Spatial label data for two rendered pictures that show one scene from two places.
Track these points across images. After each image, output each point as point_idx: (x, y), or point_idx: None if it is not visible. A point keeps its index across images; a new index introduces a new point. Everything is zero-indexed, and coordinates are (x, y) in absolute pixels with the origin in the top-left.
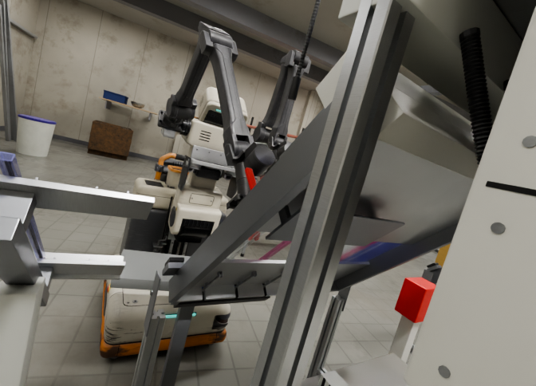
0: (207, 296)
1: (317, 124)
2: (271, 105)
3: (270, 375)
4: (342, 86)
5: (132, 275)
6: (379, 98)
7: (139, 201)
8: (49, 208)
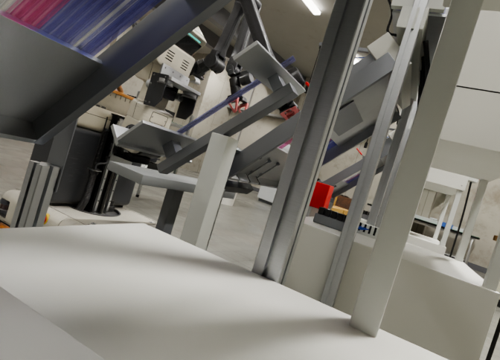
0: (239, 178)
1: (376, 62)
2: (225, 36)
3: (377, 149)
4: (401, 51)
5: (152, 175)
6: (411, 57)
7: (303, 89)
8: (270, 88)
